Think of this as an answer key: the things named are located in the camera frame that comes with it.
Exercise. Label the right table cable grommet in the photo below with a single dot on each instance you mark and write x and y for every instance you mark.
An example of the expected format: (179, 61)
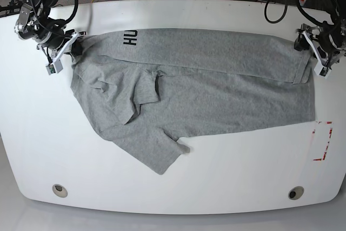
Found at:
(296, 193)

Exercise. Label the left table cable grommet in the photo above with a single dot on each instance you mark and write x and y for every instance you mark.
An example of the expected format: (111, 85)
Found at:
(59, 191)

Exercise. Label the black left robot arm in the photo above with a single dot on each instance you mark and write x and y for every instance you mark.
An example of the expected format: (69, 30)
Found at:
(335, 8)

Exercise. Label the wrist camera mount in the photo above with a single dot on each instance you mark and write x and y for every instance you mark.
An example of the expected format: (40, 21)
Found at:
(323, 65)
(55, 65)

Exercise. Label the black tripod stand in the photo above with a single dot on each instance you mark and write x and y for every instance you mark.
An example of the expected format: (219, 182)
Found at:
(13, 8)

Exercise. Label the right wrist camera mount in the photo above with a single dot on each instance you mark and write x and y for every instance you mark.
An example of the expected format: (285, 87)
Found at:
(55, 65)

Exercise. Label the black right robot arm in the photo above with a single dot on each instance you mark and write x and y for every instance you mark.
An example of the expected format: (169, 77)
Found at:
(36, 3)

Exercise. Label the red tape rectangle marking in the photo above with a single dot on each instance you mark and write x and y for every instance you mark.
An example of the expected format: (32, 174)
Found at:
(320, 141)

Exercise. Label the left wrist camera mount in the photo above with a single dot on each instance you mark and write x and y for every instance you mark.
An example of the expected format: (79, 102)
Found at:
(323, 65)

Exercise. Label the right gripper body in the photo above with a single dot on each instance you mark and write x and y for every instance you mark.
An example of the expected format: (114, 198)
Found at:
(37, 25)

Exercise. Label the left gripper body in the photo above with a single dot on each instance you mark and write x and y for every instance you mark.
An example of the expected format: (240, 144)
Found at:
(331, 39)

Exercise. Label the table cable grommet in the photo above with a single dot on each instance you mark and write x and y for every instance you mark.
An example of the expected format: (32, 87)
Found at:
(296, 193)
(59, 191)

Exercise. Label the grey T-shirt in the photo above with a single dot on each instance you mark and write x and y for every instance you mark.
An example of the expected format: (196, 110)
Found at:
(145, 89)

